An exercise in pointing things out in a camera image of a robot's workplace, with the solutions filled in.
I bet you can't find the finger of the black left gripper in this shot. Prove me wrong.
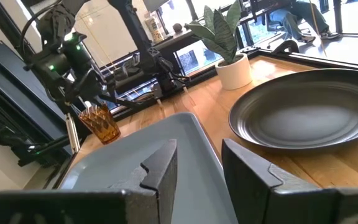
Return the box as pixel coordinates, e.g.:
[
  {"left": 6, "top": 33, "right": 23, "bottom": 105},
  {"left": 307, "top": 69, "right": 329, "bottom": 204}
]
[
  {"left": 152, "top": 88, "right": 166, "bottom": 108},
  {"left": 181, "top": 84, "right": 196, "bottom": 105}
]

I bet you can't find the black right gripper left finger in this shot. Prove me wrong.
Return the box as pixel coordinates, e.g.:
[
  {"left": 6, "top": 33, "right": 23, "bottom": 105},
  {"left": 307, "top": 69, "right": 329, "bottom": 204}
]
[{"left": 0, "top": 139, "right": 178, "bottom": 224}]

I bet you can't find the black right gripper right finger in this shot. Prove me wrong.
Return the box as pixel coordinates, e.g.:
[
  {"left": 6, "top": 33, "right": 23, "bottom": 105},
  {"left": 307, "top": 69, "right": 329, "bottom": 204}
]
[{"left": 221, "top": 138, "right": 358, "bottom": 224}]

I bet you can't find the black round plate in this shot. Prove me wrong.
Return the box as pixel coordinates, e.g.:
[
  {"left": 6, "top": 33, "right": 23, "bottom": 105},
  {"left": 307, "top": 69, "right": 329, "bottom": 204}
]
[{"left": 227, "top": 68, "right": 358, "bottom": 153}]

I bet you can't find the grey plastic tray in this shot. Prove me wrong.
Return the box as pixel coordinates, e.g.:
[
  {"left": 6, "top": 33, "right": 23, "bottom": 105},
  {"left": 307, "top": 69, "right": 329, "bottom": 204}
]
[{"left": 59, "top": 111, "right": 239, "bottom": 224}]

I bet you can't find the amber faceted glass cup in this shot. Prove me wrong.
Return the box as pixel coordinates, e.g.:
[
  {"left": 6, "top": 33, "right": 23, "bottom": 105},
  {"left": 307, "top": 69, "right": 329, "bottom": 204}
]
[{"left": 78, "top": 104, "right": 121, "bottom": 146}]

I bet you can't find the white labelled bottle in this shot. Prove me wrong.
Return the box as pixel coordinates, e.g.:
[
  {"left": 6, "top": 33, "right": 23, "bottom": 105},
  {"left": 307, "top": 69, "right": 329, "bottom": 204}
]
[{"left": 144, "top": 14, "right": 166, "bottom": 44}]

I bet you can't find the white plant pot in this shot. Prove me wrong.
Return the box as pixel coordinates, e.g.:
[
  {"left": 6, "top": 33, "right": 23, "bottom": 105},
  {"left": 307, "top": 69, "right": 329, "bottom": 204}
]
[{"left": 214, "top": 52, "right": 254, "bottom": 91}]

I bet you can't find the green snake plant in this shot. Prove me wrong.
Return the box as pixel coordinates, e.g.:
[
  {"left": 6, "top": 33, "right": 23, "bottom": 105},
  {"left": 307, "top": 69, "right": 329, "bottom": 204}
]
[{"left": 184, "top": 0, "right": 242, "bottom": 65}]

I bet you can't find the white flat bar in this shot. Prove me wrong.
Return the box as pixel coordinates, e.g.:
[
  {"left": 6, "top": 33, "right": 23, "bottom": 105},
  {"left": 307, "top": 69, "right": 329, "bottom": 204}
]
[{"left": 65, "top": 112, "right": 81, "bottom": 154}]

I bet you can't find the black office chair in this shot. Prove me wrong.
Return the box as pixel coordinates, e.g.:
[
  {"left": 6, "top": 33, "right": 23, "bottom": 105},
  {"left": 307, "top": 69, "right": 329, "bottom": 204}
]
[{"left": 264, "top": 12, "right": 312, "bottom": 49}]

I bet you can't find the person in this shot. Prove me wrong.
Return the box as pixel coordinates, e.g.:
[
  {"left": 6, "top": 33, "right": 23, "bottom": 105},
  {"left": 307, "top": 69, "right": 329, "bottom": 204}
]
[{"left": 268, "top": 0, "right": 341, "bottom": 44}]

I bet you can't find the thin wooden stick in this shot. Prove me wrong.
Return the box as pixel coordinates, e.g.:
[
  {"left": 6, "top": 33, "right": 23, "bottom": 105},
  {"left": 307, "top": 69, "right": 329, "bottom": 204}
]
[{"left": 308, "top": 0, "right": 328, "bottom": 58}]

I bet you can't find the black floor stand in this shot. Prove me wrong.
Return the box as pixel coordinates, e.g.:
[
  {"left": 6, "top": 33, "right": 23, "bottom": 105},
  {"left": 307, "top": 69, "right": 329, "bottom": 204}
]
[{"left": 333, "top": 0, "right": 358, "bottom": 37}]

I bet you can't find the black curved bracket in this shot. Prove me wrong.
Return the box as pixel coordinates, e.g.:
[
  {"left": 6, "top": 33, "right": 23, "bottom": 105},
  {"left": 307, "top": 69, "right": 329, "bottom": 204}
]
[{"left": 272, "top": 39, "right": 300, "bottom": 54}]

